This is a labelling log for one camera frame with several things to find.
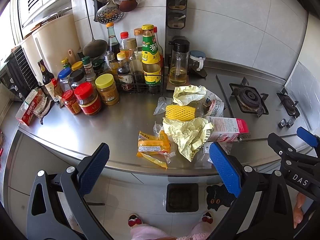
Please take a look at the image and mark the pink white carton box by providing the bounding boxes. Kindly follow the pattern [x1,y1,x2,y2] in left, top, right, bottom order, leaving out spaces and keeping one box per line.
[206,116,249,142]

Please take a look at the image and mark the yellow paper wrapper front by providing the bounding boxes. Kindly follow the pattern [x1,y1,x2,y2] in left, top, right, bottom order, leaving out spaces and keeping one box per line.
[163,117,214,162]

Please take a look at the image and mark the yellow paper wrapper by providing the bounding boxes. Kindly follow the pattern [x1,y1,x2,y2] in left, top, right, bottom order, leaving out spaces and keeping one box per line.
[163,117,214,162]
[172,85,207,106]

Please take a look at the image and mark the orange snack wrapper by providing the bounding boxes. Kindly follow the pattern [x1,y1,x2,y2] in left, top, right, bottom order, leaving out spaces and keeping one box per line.
[137,129,176,169]

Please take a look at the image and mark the clear plastic bottle blue cap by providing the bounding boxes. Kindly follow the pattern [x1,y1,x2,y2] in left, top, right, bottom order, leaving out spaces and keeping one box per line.
[189,90,225,118]

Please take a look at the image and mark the yellow foam fruit net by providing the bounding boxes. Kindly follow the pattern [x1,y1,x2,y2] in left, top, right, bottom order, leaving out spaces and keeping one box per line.
[165,105,196,121]

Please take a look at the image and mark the yellow paper wrapper back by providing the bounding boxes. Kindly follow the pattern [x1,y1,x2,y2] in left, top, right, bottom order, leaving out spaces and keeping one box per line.
[172,85,207,106]

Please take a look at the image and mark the clear plastic wrapper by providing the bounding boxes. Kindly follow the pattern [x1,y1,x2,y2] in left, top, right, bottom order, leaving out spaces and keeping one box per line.
[153,96,173,115]

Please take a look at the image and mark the black trash bin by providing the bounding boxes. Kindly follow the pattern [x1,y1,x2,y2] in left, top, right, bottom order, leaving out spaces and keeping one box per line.
[165,183,199,213]

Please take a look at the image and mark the person right hand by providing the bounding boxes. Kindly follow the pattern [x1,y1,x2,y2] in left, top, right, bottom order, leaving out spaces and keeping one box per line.
[293,192,306,228]

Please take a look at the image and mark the black cat floor mat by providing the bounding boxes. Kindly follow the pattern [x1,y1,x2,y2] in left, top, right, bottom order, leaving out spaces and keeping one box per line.
[206,184,236,211]

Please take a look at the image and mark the gas stove top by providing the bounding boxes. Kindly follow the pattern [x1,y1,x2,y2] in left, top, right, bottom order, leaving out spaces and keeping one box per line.
[216,74,308,141]

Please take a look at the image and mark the right red bow slipper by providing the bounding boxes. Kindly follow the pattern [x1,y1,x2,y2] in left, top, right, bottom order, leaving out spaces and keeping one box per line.
[201,211,214,224]

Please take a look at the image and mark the red bow slipper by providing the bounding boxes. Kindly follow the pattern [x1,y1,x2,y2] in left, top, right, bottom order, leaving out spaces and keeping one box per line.
[201,211,214,224]
[127,213,143,228]

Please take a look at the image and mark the left red bow slipper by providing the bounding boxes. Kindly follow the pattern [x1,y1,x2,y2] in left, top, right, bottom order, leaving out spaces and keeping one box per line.
[127,213,143,228]

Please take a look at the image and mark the red lid chili jar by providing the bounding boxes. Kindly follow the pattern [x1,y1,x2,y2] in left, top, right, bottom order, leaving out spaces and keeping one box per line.
[74,82,101,116]

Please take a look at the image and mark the pink fleece left leg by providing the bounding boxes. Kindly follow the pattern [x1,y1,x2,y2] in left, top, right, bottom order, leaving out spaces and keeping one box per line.
[130,224,171,239]

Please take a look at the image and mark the red white food box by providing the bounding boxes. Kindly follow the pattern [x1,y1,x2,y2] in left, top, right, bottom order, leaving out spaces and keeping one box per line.
[15,88,44,126]

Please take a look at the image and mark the yellow lid sauce jar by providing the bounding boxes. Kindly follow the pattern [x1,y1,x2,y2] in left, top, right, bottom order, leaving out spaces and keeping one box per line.
[95,74,119,106]

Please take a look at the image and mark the blue lid spice jar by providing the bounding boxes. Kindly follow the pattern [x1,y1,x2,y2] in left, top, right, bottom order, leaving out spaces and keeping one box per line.
[58,67,72,92]

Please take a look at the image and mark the dark soy sauce bottle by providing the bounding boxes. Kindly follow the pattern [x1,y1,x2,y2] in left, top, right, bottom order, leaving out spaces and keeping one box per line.
[37,59,59,103]

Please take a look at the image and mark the glass jar blue lid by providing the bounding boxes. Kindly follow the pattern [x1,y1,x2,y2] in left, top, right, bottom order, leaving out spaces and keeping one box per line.
[188,50,207,78]

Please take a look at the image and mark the glass oil dispenser black lid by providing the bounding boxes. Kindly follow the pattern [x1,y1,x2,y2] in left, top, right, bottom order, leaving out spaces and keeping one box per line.
[169,38,190,86]

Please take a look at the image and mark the black toaster oven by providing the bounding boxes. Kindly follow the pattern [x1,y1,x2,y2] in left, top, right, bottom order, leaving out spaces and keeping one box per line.
[1,46,38,101]

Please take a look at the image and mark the green label vinegar bottle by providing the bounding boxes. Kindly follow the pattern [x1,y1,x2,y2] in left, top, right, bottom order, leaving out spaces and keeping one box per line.
[141,24,162,87]

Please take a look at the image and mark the orange cap dark bottle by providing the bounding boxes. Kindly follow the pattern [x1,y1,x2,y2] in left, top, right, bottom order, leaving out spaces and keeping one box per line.
[106,22,120,57]

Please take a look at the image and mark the red cap sauce bottle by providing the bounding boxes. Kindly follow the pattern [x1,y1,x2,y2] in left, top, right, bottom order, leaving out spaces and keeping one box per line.
[120,31,129,59]

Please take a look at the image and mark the beige cutting board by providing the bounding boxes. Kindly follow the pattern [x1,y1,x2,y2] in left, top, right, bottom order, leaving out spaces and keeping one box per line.
[21,13,80,82]

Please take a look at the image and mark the slotted metal skimmer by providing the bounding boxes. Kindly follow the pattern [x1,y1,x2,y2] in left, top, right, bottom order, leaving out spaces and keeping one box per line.
[96,0,124,24]

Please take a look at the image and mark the black wire condiment rack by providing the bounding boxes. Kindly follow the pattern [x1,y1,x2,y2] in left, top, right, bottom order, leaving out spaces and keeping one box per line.
[113,70,165,94]

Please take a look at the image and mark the wall mounted spice boxes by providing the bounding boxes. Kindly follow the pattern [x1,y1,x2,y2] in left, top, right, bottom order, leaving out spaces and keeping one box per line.
[166,0,188,30]

